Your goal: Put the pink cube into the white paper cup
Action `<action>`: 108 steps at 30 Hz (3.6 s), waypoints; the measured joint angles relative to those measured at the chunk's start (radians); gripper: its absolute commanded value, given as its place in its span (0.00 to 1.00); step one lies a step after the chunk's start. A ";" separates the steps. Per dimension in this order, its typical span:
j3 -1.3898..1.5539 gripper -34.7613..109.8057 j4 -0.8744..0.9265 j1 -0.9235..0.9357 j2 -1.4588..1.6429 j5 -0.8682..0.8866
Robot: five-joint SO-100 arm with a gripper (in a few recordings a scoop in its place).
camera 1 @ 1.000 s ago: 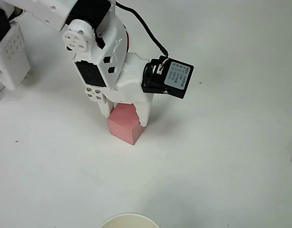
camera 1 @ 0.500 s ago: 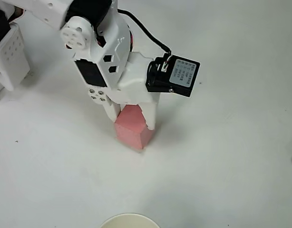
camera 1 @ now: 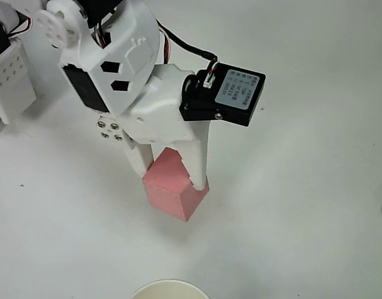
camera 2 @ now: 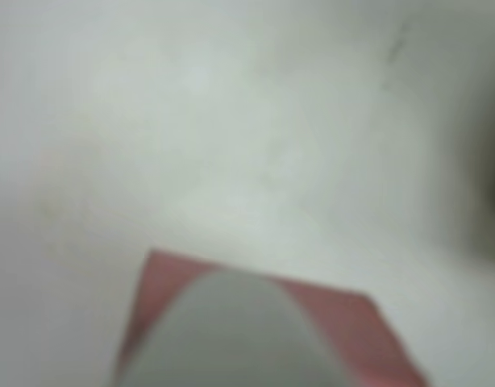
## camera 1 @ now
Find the pink cube block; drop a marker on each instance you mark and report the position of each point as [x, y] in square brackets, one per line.
[172, 193]

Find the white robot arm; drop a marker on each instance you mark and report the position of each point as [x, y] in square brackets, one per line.
[54, 28]

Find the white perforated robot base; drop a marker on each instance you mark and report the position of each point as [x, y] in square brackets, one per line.
[10, 81]

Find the black camera module box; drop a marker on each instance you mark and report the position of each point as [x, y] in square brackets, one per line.
[237, 93]

